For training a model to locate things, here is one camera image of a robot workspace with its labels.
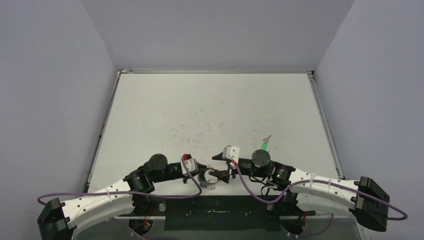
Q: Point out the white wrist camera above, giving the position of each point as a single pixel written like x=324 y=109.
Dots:
x=188 y=164
x=231 y=153

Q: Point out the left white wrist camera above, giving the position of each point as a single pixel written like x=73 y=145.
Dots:
x=188 y=164

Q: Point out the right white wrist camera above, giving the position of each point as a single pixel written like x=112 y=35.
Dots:
x=231 y=153

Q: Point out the green capped key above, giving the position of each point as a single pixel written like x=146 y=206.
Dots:
x=264 y=145

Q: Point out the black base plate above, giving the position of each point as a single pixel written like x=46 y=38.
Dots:
x=217 y=213

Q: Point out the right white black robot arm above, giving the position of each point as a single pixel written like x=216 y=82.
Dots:
x=363 y=200

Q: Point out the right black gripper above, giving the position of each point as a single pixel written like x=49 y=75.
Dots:
x=228 y=168

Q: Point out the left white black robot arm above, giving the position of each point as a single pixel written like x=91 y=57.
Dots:
x=62 y=220

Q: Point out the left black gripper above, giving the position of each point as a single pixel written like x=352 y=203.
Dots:
x=201 y=167

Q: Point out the large keyring with red sleeve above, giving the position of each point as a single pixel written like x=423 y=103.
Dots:
x=209 y=181

